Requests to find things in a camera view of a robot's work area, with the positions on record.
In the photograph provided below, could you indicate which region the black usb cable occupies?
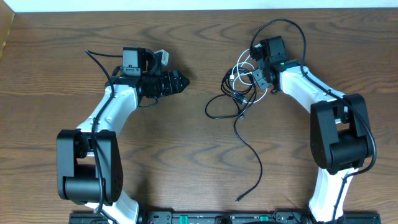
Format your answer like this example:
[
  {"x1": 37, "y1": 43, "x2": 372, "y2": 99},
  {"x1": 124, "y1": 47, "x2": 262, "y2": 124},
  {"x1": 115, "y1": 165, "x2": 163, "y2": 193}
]
[{"x1": 205, "y1": 67, "x2": 264, "y2": 203}]

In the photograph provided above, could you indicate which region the white usb cable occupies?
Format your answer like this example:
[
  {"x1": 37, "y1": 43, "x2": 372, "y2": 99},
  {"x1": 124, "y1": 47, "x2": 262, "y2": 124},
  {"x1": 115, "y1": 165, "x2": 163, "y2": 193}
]
[{"x1": 229, "y1": 48, "x2": 269, "y2": 105}]

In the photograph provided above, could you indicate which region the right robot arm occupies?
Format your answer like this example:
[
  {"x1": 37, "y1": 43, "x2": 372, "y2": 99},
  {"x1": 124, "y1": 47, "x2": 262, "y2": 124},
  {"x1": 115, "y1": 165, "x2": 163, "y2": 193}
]
[{"x1": 249, "y1": 36, "x2": 375, "y2": 223}]

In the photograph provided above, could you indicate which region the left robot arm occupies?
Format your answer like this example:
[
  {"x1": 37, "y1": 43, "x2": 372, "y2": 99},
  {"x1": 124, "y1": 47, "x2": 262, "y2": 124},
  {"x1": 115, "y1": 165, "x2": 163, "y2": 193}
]
[{"x1": 56, "y1": 47, "x2": 190, "y2": 223}]

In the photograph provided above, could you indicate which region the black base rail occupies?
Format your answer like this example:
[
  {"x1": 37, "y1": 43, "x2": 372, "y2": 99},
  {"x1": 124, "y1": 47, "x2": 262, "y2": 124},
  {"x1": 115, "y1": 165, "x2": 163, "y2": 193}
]
[{"x1": 68, "y1": 210, "x2": 382, "y2": 224}]

